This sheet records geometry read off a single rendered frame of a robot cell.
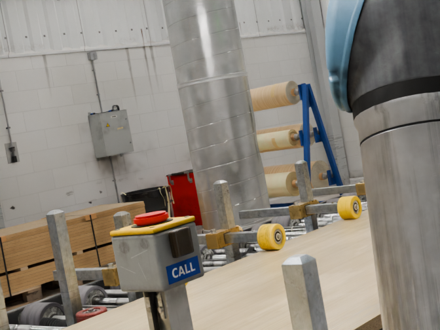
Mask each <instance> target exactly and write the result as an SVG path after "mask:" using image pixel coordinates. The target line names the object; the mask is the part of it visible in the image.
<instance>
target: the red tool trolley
mask: <svg viewBox="0 0 440 330"><path fill-rule="evenodd" d="M166 177H167V178H168V184H169V185H170V187H171V188H172V196H173V199H174V203H175V204H173V202H172V207H173V211H174V217H184V216H194V217H195V220H194V221H193V222H195V224H196V226H198V225H202V229H203V224H202V218H201V213H200V206H199V203H198V196H197V191H196V185H195V181H194V174H193V169H191V170H186V171H183V172H178V173H174V174H168V175H167V176H166Z"/></svg>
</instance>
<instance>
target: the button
mask: <svg viewBox="0 0 440 330"><path fill-rule="evenodd" d="M167 218H169V214H168V212H166V211H154V212H150V213H144V214H141V215H137V216H135V219H133V220H134V224H136V225H137V226H144V225H152V224H156V223H161V222H164V221H167Z"/></svg>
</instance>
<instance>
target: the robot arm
mask: <svg viewBox="0 0 440 330"><path fill-rule="evenodd" d="M325 55H326V64H327V69H328V70H329V87H330V91H331V95H332V98H333V101H334V103H335V105H336V106H337V108H338V109H340V110H341V111H346V112H347V113H353V118H354V126H355V128H356V130H357V131H358V134H359V144H360V151H361V161H362V166H363V176H364V182H365V192H366V198H367V208H368V214H369V224H370V230H371V240H372V246H373V256H374V262H375V272H376V282H377V287H378V298H379V304H380V314H381V320H382V330H440V0H329V4H328V8H327V17H326V25H325Z"/></svg>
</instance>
